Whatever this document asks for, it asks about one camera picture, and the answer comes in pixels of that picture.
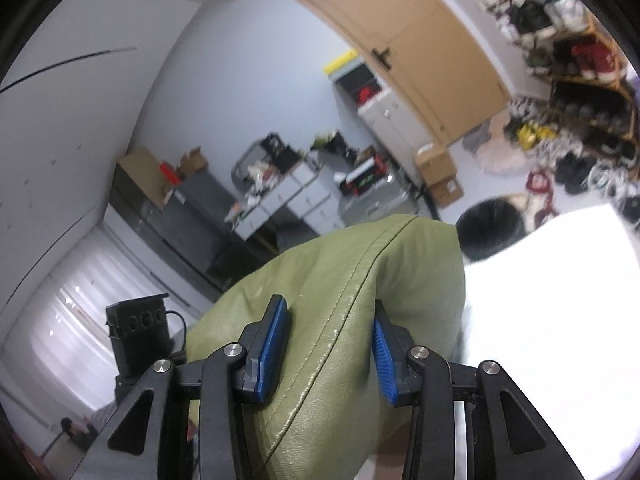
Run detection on green and mustard varsity jacket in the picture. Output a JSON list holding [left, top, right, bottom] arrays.
[[186, 214, 465, 479]]

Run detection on dark low cabinet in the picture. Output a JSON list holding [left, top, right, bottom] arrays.
[[110, 148, 274, 300]]

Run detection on white drawer desk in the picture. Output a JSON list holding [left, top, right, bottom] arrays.
[[233, 162, 345, 240]]

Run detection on checkered bed sheet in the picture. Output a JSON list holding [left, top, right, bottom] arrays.
[[359, 201, 640, 480]]

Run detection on silver aluminium suitcase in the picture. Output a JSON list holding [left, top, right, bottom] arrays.
[[338, 174, 419, 226]]

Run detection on lower cardboard box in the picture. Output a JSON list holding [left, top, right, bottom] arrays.
[[428, 177, 464, 208]]

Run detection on cardboard box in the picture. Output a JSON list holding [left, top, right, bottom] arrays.
[[413, 144, 457, 188], [428, 177, 464, 208]]

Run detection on white curtain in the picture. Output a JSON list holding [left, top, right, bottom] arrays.
[[1, 224, 212, 419]]

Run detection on black red shoe box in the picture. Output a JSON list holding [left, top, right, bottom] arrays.
[[338, 155, 387, 196]]

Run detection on upper cardboard box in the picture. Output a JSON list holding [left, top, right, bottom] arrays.
[[413, 144, 457, 188]]

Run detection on white cabinet by door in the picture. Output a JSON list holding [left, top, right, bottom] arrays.
[[357, 88, 440, 186]]

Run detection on yellow sneakers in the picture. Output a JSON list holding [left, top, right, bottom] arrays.
[[516, 122, 558, 152]]

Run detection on yellow topped black box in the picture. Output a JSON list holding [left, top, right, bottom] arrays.
[[323, 49, 382, 106]]

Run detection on wooden door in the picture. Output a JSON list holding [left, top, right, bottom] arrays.
[[297, 0, 510, 145]]

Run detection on metal shoe rack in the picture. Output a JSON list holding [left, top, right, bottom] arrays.
[[475, 0, 639, 168]]

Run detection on black camera box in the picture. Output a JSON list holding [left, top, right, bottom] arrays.
[[105, 294, 172, 404]]

